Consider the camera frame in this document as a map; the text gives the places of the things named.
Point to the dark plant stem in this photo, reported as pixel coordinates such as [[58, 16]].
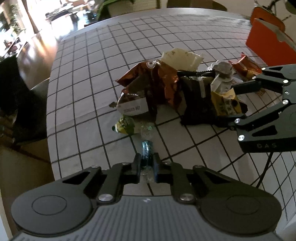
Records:
[[270, 5]]

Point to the red orange snack packet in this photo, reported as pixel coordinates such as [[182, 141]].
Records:
[[247, 67]]

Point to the green yellow snack packet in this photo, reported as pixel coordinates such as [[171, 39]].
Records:
[[123, 124]]

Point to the cream snack packet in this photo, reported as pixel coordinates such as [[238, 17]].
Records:
[[182, 58]]

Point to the clear blue candy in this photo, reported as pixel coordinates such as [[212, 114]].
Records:
[[147, 150]]

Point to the dark chair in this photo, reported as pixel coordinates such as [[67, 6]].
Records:
[[18, 97]]

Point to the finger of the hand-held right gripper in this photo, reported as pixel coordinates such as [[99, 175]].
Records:
[[245, 87], [259, 120]]

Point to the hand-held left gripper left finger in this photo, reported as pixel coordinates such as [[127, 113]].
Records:
[[136, 167]]

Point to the brown orange foil snack bag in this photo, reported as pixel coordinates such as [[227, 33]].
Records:
[[161, 81]]

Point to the black snack packet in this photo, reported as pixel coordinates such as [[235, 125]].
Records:
[[194, 99]]

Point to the grey snack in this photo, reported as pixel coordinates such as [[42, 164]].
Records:
[[222, 69]]

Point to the orange cardboard box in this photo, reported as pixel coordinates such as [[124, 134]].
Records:
[[266, 46]]

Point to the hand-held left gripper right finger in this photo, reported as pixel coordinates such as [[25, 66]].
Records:
[[155, 169]]

